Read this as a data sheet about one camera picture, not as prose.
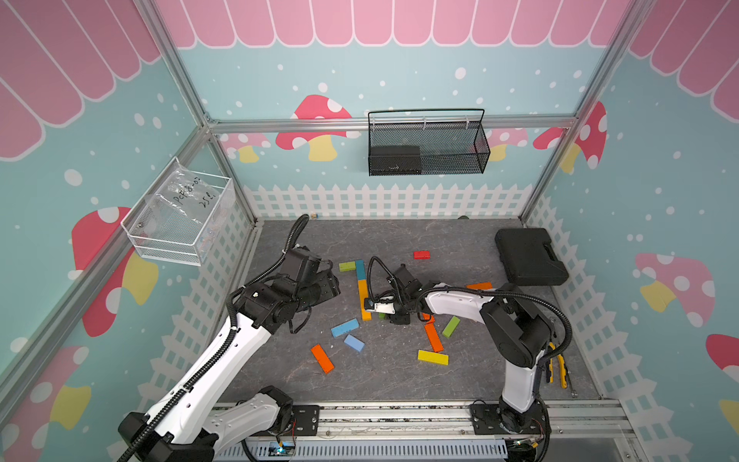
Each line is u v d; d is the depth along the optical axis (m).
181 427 0.38
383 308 0.83
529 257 1.03
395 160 0.89
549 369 0.82
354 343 0.87
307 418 0.74
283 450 0.72
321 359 0.84
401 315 0.84
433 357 0.85
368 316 0.92
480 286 0.55
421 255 1.11
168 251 0.65
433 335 0.89
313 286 0.59
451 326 0.90
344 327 0.92
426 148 0.91
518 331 0.49
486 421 0.74
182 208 0.71
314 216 1.24
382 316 0.90
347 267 1.06
